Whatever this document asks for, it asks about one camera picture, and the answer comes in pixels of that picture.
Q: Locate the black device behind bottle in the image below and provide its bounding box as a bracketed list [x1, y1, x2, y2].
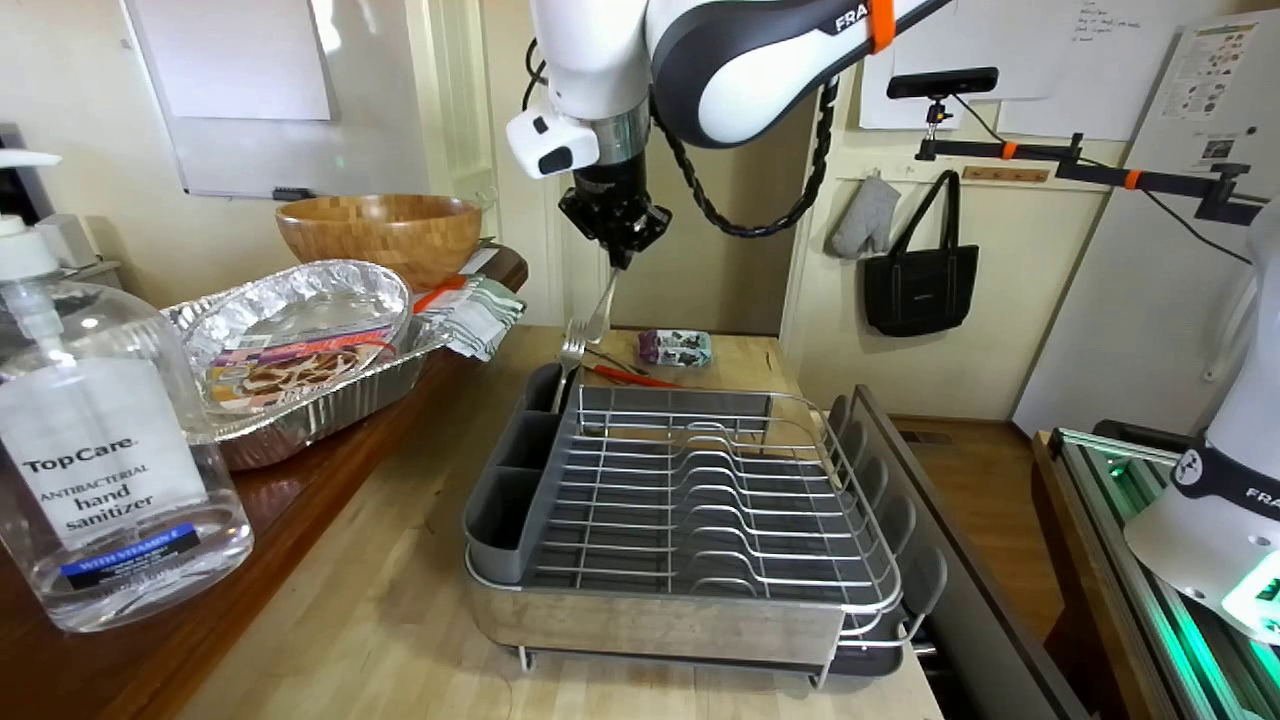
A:
[0, 123, 59, 230]

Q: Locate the aluminium foil tray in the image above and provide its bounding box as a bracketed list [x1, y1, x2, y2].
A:
[160, 255, 449, 472]

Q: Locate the black tote bag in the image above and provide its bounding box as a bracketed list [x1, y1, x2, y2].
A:
[857, 168, 984, 338]

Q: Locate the dark wooden counter ledge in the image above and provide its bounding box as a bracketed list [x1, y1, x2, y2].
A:
[0, 244, 532, 720]

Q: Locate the black stereo camera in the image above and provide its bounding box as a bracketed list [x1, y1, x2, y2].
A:
[885, 62, 1002, 103]

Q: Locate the seaweed snack packet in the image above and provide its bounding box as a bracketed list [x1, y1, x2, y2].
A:
[630, 324, 719, 377]

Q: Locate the clear hand sanitizer bottle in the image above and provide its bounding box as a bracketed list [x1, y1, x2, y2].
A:
[0, 148, 256, 640]

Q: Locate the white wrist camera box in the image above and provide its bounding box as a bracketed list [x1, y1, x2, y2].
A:
[504, 109, 604, 182]

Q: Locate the gray oven mitt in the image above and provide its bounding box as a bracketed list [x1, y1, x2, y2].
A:
[819, 171, 904, 265]

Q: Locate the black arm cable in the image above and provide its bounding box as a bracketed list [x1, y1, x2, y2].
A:
[649, 73, 848, 246]

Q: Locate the wire dish drying rack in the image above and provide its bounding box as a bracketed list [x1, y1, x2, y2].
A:
[457, 358, 953, 690]

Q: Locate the green white plastic packet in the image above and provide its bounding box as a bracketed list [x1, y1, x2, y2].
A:
[412, 270, 532, 367]

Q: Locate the black camera mounting bar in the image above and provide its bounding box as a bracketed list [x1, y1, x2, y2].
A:
[917, 97, 1269, 226]

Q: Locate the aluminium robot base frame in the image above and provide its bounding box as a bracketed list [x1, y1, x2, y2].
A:
[1045, 421, 1280, 720]

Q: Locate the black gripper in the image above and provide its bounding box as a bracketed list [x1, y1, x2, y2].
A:
[554, 150, 675, 274]

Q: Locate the wooden bowl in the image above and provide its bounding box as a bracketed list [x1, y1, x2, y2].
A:
[272, 192, 486, 292]

